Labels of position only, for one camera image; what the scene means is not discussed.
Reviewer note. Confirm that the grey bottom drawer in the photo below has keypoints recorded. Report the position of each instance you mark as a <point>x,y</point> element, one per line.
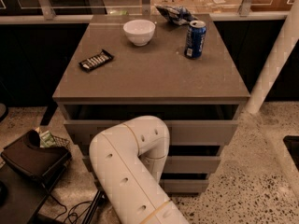
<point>171,183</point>

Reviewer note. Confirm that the grey drawer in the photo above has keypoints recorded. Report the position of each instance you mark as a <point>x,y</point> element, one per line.
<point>190,125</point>
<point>171,183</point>
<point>156,161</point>

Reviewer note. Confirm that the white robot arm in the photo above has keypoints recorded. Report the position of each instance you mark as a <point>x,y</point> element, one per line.
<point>248,188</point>

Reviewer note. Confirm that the grey top drawer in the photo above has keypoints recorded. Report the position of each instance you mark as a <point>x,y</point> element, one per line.
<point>190,125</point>

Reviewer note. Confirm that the grey drawer cabinet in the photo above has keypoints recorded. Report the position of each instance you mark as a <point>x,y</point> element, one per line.
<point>155,74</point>

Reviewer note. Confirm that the grey middle drawer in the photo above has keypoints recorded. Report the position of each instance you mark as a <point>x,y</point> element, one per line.
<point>156,161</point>

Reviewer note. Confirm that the white ceramic bowl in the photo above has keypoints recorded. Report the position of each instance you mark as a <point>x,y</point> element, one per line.
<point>139,32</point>

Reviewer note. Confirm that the black snack bar wrapper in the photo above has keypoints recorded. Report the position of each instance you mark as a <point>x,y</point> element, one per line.
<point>96,61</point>

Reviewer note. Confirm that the blue soda can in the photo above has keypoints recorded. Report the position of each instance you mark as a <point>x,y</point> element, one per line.
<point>195,39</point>

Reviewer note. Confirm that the crumpled blue chip bag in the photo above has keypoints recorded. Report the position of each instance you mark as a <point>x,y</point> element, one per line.
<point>176,15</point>

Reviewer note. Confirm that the green packet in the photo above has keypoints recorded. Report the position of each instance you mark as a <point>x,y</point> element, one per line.
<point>47,139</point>

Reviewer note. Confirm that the black curved seat object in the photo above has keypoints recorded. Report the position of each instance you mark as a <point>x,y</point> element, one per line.
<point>27,158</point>

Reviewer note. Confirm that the black object right edge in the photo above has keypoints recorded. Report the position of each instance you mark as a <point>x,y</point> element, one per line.
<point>292,144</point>

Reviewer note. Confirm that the black side table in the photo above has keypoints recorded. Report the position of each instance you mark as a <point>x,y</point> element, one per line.
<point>25,198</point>

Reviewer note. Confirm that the metal glass railing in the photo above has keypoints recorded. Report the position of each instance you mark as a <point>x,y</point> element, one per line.
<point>82,11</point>

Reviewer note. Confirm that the wire basket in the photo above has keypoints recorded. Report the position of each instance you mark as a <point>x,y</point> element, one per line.
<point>61,142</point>

